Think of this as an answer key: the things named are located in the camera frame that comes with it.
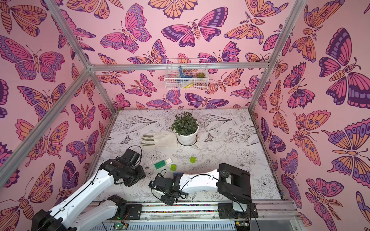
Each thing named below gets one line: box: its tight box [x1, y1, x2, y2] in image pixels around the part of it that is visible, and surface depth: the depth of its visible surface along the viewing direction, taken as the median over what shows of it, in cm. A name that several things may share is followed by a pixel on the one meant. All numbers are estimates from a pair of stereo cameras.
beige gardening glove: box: [141, 131, 178, 149], surface depth 105 cm
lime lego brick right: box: [189, 156, 197, 164], surface depth 94 cm
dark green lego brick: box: [154, 159, 166, 170], surface depth 92 cm
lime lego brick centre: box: [170, 164, 177, 171], surface depth 91 cm
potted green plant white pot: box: [168, 110, 200, 147], surface depth 92 cm
